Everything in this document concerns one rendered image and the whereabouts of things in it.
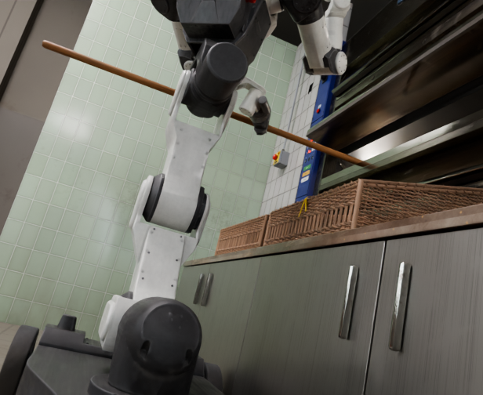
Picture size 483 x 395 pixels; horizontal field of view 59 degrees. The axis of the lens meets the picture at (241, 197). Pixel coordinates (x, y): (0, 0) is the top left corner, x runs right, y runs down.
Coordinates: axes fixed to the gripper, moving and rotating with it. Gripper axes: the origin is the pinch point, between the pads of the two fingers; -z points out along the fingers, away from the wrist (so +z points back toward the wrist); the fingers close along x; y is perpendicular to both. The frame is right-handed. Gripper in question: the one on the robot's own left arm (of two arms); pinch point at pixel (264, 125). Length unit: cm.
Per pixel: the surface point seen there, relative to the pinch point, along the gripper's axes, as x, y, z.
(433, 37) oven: -45, 66, 7
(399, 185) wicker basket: 44, 58, 64
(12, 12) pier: -124, -274, -74
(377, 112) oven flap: -18, 48, -12
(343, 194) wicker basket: 48, 45, 64
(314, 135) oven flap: -19, 15, -45
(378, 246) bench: 65, 54, 88
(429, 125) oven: -15, 70, -14
